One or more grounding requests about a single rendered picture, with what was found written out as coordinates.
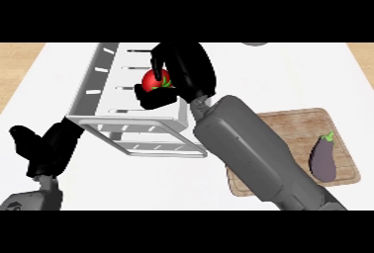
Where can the purple eggplant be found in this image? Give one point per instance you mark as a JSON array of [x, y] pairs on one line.
[[323, 159]]

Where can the wooden cutting board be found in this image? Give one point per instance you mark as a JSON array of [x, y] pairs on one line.
[[302, 131]]

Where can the grey rounded object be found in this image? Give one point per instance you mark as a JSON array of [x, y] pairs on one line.
[[255, 43]]

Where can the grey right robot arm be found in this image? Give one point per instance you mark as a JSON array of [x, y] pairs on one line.
[[253, 154]]

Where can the red tomato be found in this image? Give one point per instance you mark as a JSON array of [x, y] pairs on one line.
[[157, 79]]

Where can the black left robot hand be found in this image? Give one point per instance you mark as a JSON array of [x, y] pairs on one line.
[[51, 148]]

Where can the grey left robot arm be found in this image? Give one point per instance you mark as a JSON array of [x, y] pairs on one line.
[[39, 197]]

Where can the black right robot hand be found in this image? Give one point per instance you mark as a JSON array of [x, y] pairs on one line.
[[193, 70]]

